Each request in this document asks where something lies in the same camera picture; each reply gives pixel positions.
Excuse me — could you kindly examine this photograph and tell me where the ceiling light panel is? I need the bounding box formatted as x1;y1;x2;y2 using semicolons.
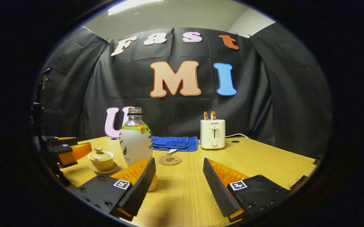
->
108;0;167;15

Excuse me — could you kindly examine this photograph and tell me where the cream teacup saucer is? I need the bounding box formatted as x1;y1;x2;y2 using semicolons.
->
90;162;118;174

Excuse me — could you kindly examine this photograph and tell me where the plastic water bottle white label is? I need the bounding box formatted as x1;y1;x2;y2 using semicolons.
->
119;107;157;192

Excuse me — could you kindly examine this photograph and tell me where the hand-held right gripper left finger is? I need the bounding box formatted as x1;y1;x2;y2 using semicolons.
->
75;158;156;221

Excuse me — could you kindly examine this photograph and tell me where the cream teacup lid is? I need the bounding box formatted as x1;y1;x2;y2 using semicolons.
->
87;147;114;162

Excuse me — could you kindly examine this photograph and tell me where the black backdrop cloth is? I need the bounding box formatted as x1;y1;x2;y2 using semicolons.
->
40;22;332;158

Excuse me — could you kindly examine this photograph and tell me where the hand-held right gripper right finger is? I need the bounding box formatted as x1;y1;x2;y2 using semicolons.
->
203;158;293;223

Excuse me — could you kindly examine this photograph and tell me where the round cork coaster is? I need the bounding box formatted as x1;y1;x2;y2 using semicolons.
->
158;155;182;166

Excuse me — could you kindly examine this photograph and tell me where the cream toaster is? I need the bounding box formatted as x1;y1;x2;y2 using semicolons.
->
200;119;226;150

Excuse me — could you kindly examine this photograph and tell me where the folded blue towel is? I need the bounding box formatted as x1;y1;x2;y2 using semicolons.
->
152;136;199;152

